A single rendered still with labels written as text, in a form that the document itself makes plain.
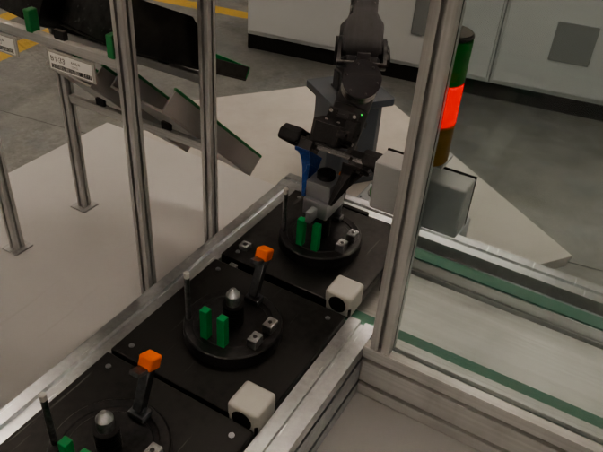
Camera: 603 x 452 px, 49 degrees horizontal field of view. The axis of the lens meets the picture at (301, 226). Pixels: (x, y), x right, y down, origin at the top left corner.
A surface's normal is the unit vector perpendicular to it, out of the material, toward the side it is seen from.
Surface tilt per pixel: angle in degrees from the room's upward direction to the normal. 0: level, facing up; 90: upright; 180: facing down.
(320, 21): 90
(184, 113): 90
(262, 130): 0
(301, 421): 0
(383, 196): 90
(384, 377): 90
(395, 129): 0
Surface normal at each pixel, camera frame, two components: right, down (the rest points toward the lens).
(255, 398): 0.06, -0.81
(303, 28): -0.37, 0.53
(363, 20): 0.00, -0.30
